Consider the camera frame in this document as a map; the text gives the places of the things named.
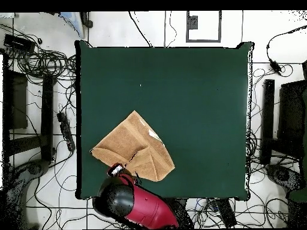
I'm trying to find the orange terry towel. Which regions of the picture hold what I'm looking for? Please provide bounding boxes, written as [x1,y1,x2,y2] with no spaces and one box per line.
[89,110,176,182]

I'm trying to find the black flat box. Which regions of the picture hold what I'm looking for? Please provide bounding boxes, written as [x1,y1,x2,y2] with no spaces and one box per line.
[3,34,36,53]

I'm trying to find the black power strip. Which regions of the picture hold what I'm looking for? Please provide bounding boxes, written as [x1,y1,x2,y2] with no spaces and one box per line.
[56,111,76,152]

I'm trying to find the grey caster leg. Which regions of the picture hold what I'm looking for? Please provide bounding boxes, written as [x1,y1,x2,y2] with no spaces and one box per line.
[4,159,51,229]
[264,164,305,192]

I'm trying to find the dark green table cloth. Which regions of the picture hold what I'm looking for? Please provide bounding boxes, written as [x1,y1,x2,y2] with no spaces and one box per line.
[74,40,255,201]

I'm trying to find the black rectangular box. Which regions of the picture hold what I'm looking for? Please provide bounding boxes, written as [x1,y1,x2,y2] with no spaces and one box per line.
[210,198,238,228]

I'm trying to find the dark grey floor box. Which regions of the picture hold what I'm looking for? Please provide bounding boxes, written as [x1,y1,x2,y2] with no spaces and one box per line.
[187,15,199,30]

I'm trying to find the black metal stand frame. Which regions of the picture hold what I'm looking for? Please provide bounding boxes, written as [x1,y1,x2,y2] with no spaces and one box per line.
[2,53,57,166]
[260,78,307,166]

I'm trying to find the tangled black cables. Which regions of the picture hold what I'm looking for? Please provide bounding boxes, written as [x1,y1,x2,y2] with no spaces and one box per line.
[0,23,77,82]

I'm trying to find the thick black cable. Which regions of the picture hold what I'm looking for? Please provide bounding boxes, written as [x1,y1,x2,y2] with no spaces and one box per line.
[128,11,153,47]

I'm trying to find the black power adapter with cable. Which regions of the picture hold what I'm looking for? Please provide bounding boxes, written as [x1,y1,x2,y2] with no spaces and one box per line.
[266,25,307,76]

